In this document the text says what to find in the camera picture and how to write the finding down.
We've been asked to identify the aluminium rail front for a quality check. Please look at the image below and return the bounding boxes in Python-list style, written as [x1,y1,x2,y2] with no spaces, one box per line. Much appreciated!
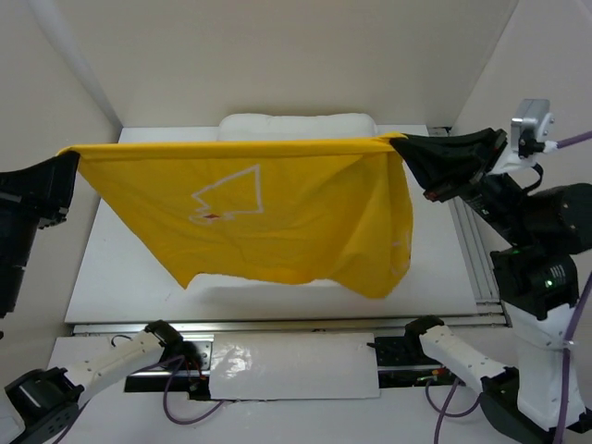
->
[72,304,509,336]

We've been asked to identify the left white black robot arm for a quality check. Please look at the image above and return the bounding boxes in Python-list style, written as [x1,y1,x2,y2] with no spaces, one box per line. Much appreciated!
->
[1,151,199,443]

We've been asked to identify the yellow pillowcase with white print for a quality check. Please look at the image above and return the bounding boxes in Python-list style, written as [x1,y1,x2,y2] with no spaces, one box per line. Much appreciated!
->
[71,132,413,299]

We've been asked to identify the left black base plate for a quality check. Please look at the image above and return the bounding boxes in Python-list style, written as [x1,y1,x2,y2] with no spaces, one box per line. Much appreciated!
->
[124,335,214,401]

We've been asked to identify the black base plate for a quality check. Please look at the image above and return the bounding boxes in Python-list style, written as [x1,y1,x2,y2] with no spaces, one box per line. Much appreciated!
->
[367,337,455,389]
[124,335,214,401]

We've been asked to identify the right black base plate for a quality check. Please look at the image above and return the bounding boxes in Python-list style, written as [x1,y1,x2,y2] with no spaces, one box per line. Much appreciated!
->
[367,337,455,389]

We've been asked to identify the aluminium rail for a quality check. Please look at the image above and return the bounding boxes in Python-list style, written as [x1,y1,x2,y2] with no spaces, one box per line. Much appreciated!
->
[448,197,500,305]
[72,304,509,336]

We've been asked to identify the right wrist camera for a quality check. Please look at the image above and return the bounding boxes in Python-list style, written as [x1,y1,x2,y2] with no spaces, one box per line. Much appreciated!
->
[510,99,554,159]

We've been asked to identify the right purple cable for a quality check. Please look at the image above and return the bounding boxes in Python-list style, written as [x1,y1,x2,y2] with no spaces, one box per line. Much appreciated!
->
[425,129,592,444]

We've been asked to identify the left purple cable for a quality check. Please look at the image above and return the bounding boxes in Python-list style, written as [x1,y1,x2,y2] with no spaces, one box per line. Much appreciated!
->
[55,353,228,444]

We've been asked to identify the purple cable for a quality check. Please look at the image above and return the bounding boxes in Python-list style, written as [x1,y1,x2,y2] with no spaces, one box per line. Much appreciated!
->
[425,129,592,444]
[55,353,228,444]

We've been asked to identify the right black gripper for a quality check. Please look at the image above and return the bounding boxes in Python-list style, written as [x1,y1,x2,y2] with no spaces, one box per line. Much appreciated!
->
[388,118,533,239]

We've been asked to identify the aluminium rail right side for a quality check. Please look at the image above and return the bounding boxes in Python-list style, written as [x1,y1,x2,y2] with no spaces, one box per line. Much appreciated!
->
[448,197,500,305]

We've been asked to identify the white cover plate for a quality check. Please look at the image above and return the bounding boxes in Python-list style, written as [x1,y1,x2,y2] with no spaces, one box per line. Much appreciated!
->
[209,332,380,401]

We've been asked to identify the white pillow with yellow edge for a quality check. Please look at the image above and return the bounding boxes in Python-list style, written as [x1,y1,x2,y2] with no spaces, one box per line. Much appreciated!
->
[217,113,378,142]

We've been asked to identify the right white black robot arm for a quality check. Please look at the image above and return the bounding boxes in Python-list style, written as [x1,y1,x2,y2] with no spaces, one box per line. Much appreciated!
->
[390,129,591,443]

